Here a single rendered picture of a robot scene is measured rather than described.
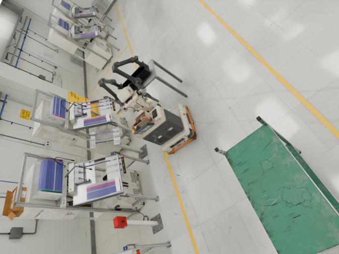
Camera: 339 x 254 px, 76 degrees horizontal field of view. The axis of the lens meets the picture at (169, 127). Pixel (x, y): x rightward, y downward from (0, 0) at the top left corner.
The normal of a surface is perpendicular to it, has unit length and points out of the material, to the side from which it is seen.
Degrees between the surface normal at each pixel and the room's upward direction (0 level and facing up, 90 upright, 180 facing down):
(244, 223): 0
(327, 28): 0
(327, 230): 0
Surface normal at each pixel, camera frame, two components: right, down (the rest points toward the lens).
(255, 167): -0.68, -0.32
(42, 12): 0.28, 0.72
